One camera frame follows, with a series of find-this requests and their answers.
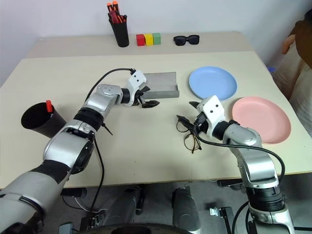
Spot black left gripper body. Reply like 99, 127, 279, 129
135, 89, 147, 108

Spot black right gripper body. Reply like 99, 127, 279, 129
193, 111, 210, 134

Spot grey glasses case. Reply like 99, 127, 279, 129
142, 72, 180, 100

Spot wide black cup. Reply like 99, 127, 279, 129
20, 102, 68, 139

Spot thin framed eyeglasses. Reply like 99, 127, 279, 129
176, 118, 203, 155

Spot blue plate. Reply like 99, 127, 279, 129
189, 66, 238, 101

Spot black sunglasses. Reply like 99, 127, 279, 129
173, 35, 200, 46

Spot pink plate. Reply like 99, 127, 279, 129
231, 96, 292, 145

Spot tall black pen holder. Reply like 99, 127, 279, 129
108, 13, 130, 48

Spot dark grey rounded robot leg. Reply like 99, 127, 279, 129
104, 186, 147, 225
172, 186, 203, 234

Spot orange capped black marker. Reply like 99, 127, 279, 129
45, 99, 54, 118

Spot person in beige clothing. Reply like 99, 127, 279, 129
272, 19, 312, 137

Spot dark rounded robot torso edge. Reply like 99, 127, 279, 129
97, 223, 195, 234

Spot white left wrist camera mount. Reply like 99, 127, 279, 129
126, 70, 148, 107

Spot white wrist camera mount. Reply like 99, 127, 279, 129
126, 70, 148, 107
196, 95, 231, 136

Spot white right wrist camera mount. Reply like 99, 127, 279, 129
196, 95, 231, 136

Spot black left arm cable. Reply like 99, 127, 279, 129
84, 67, 137, 215

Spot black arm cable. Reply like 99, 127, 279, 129
84, 67, 137, 215
194, 131, 286, 234

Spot black cable tie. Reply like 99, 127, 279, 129
101, 123, 114, 136

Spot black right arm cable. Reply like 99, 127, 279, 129
194, 131, 286, 234

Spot black table frame foot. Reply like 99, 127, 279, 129
216, 179, 244, 191

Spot metal floor bracket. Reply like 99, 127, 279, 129
209, 206, 232, 234

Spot black table frame bar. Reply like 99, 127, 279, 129
60, 187, 87, 197

